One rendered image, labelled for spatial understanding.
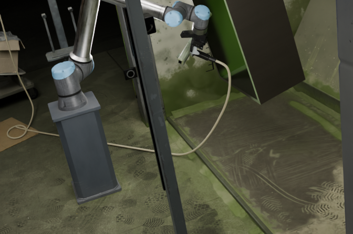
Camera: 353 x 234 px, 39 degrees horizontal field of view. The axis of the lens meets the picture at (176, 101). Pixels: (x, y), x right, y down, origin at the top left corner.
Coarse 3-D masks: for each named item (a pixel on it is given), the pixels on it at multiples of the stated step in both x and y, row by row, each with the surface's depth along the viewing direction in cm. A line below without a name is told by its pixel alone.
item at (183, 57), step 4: (188, 44) 315; (184, 48) 313; (188, 48) 313; (184, 52) 311; (188, 52) 312; (200, 52) 313; (176, 56) 311; (180, 56) 308; (184, 56) 309; (188, 56) 312; (192, 56) 315; (200, 56) 313; (204, 56) 312; (208, 56) 312; (180, 60) 308; (184, 60) 307; (212, 60) 311
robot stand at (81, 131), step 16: (64, 112) 315; (80, 112) 312; (96, 112) 318; (64, 128) 313; (80, 128) 317; (96, 128) 320; (64, 144) 319; (80, 144) 320; (96, 144) 324; (80, 160) 324; (96, 160) 328; (80, 176) 328; (96, 176) 332; (112, 176) 337; (80, 192) 333; (96, 192) 336; (112, 192) 338
